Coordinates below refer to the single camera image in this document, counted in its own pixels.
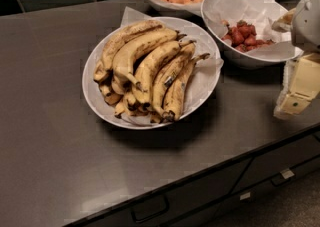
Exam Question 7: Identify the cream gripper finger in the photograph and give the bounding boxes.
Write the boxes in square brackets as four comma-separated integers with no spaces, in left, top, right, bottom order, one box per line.
[274,53,320,120]
[271,8,296,33]

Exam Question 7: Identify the white strawberry bowl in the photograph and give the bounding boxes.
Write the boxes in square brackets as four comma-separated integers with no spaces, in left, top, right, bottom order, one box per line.
[200,0,305,70]

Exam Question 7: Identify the white banana bowl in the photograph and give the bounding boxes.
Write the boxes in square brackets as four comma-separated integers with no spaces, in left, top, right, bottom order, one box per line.
[81,16,222,131]

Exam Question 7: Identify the brown-spotted banana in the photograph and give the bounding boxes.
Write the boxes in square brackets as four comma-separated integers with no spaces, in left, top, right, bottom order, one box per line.
[163,53,210,122]
[151,43,195,116]

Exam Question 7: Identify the spotted banana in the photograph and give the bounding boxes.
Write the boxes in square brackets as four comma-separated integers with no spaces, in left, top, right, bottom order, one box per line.
[132,40,194,104]
[101,20,165,72]

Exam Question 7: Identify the top spotted banana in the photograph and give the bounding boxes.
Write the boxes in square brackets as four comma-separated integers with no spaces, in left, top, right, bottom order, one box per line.
[101,20,165,72]

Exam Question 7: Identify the lower bananas in bowl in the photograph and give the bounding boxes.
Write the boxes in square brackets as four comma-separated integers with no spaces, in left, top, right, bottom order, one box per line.
[93,60,162,125]

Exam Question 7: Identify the red strawberries pile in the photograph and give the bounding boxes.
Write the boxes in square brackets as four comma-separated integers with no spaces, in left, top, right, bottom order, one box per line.
[221,20,274,53]

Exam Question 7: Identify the white paper under strawberries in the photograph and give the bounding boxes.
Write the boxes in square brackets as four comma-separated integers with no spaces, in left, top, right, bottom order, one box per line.
[203,0,303,63]

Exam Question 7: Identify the white label on drawer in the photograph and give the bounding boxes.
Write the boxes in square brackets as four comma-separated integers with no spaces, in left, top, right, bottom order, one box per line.
[280,169,295,180]

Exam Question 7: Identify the white label lower drawer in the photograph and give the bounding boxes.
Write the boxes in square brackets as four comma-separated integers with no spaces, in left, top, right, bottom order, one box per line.
[239,192,251,201]

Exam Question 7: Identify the right black drawer handle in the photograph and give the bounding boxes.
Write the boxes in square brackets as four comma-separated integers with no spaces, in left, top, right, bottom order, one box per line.
[270,171,295,187]

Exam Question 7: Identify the black drawer handle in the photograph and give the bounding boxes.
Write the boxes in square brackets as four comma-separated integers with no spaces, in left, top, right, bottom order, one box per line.
[270,171,295,187]
[130,195,170,224]

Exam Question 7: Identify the left black drawer handle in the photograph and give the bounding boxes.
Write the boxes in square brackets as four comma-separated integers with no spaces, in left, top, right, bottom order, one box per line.
[130,195,170,224]

